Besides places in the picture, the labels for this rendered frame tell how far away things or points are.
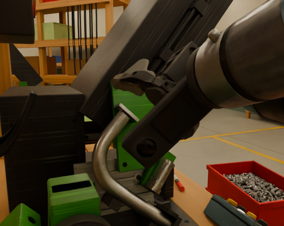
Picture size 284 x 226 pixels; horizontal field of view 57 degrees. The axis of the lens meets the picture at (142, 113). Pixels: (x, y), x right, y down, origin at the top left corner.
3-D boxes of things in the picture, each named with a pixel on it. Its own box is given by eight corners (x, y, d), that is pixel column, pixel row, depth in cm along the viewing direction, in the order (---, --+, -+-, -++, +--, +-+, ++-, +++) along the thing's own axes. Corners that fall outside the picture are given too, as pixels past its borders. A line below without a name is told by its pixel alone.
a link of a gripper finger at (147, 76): (135, 86, 41) (179, 99, 35) (128, 94, 40) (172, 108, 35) (122, 64, 38) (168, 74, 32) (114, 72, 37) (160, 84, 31)
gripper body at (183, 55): (204, 89, 41) (265, 66, 30) (174, 131, 38) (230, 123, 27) (169, 54, 39) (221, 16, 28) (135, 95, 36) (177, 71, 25)
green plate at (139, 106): (151, 162, 70) (144, 85, 71) (165, 165, 62) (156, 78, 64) (110, 168, 65) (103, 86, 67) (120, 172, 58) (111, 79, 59)
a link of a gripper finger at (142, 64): (129, 63, 45) (171, 71, 39) (108, 87, 43) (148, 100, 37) (122, 49, 43) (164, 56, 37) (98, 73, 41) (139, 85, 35)
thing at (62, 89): (73, 178, 95) (69, 84, 89) (90, 224, 67) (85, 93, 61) (18, 187, 88) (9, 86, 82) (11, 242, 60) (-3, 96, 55)
